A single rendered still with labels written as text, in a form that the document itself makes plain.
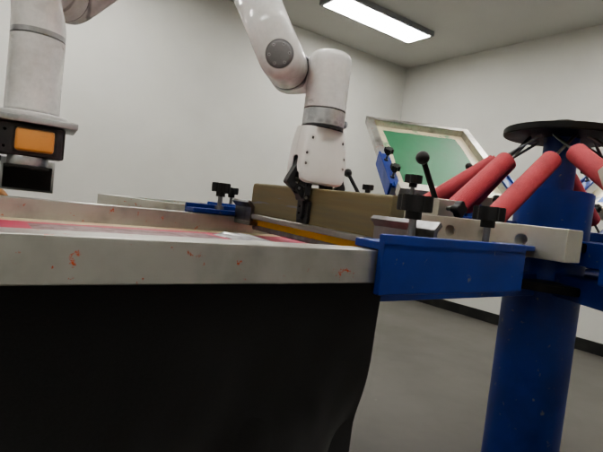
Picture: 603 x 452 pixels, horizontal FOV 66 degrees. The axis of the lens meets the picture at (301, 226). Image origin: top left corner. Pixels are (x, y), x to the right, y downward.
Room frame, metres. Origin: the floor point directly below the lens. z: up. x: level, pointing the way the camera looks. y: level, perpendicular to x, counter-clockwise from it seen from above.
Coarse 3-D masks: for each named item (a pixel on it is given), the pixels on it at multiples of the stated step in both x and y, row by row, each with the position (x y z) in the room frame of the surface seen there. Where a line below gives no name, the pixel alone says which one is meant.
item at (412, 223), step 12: (216, 192) 1.03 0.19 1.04; (228, 192) 1.02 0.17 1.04; (408, 204) 0.57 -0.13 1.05; (420, 204) 0.56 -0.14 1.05; (432, 204) 0.57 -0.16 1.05; (408, 216) 0.58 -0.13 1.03; (420, 216) 0.58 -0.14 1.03; (480, 216) 0.66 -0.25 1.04; (492, 216) 0.66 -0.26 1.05; (504, 216) 0.66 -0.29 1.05; (408, 228) 0.58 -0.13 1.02
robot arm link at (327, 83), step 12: (324, 48) 0.81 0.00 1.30; (312, 60) 0.82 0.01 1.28; (324, 60) 0.81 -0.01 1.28; (336, 60) 0.80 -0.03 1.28; (348, 60) 0.82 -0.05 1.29; (312, 72) 0.82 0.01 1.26; (324, 72) 0.80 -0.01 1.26; (336, 72) 0.81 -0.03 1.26; (348, 72) 0.82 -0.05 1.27; (300, 84) 0.84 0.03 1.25; (312, 84) 0.81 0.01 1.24; (324, 84) 0.80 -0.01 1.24; (336, 84) 0.81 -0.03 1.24; (348, 84) 0.83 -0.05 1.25; (312, 96) 0.81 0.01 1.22; (324, 96) 0.80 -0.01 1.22; (336, 96) 0.81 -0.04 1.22; (336, 108) 0.81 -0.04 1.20
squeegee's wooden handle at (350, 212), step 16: (256, 192) 0.98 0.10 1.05; (272, 192) 0.93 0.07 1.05; (288, 192) 0.88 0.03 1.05; (320, 192) 0.80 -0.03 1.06; (336, 192) 0.77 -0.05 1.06; (352, 192) 0.74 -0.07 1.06; (256, 208) 0.98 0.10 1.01; (272, 208) 0.92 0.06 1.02; (288, 208) 0.88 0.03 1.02; (320, 208) 0.80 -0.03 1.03; (336, 208) 0.76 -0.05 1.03; (352, 208) 0.73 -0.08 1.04; (368, 208) 0.70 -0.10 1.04; (384, 208) 0.68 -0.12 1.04; (320, 224) 0.79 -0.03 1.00; (336, 224) 0.76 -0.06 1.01; (352, 224) 0.73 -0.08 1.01; (368, 224) 0.70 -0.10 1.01
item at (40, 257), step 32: (128, 224) 0.90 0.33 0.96; (160, 224) 0.94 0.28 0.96; (192, 224) 0.98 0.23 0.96; (224, 224) 1.02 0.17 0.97; (0, 256) 0.32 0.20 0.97; (32, 256) 0.33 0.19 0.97; (64, 256) 0.34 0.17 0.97; (96, 256) 0.36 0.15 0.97; (128, 256) 0.37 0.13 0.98; (160, 256) 0.39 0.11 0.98; (192, 256) 0.40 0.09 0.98; (224, 256) 0.42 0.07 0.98; (256, 256) 0.44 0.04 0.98; (288, 256) 0.46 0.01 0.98; (320, 256) 0.48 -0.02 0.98; (352, 256) 0.51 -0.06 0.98
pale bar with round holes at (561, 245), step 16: (448, 224) 0.86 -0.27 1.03; (464, 224) 0.83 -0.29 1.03; (496, 224) 0.78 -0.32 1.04; (512, 224) 0.76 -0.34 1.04; (480, 240) 0.80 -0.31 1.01; (496, 240) 0.78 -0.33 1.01; (512, 240) 0.75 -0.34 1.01; (528, 240) 0.73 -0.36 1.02; (544, 240) 0.71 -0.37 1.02; (560, 240) 0.69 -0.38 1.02; (576, 240) 0.70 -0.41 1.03; (528, 256) 0.73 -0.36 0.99; (544, 256) 0.71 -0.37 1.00; (560, 256) 0.69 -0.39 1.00; (576, 256) 0.71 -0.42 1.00
